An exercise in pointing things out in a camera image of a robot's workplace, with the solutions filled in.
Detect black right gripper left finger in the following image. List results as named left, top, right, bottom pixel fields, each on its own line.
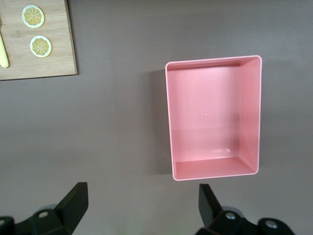
left=0, top=181, right=89, bottom=235

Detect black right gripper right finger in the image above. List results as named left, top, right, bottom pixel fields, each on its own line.
left=197, top=183, right=294, bottom=235

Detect pink plastic bin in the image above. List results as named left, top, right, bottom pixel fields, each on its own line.
left=165, top=55, right=264, bottom=182

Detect wooden cutting board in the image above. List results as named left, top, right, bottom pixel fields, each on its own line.
left=0, top=0, right=78, bottom=81

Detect yellow fork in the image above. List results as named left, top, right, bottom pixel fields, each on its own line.
left=0, top=31, right=10, bottom=69

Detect lemon slice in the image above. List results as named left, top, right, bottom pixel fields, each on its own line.
left=22, top=4, right=46, bottom=28
left=29, top=35, right=53, bottom=59

